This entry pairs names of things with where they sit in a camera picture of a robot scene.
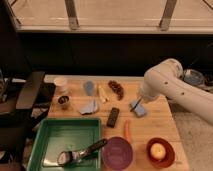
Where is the red plate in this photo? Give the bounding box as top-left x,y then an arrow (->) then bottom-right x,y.
146,137 -> 175,169

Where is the blue grey cloth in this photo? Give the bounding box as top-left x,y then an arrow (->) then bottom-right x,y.
79,99 -> 98,115

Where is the purple bowl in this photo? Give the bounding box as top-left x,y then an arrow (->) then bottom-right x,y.
101,137 -> 133,171

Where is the yellow apple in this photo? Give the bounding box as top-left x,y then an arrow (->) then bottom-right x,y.
150,143 -> 166,160

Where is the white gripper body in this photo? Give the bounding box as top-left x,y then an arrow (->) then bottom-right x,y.
139,87 -> 159,103

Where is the black rectangular block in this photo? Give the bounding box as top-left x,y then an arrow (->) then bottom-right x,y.
107,107 -> 120,128

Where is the blue sponge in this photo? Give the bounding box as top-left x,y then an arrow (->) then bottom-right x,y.
130,100 -> 146,117

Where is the green plastic tray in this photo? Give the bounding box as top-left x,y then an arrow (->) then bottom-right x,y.
27,118 -> 101,171

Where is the grey round container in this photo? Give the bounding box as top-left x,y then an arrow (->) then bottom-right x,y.
182,69 -> 205,87

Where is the blue cup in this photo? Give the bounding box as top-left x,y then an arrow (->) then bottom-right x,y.
83,81 -> 95,96

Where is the small dark cup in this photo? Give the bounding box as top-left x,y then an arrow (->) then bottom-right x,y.
58,96 -> 70,109

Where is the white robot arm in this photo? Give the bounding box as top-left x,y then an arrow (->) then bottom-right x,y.
140,58 -> 213,125

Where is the orange carrot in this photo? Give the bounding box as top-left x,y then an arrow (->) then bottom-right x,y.
124,120 -> 132,143

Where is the white cup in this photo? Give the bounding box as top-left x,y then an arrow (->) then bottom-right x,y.
54,76 -> 68,94

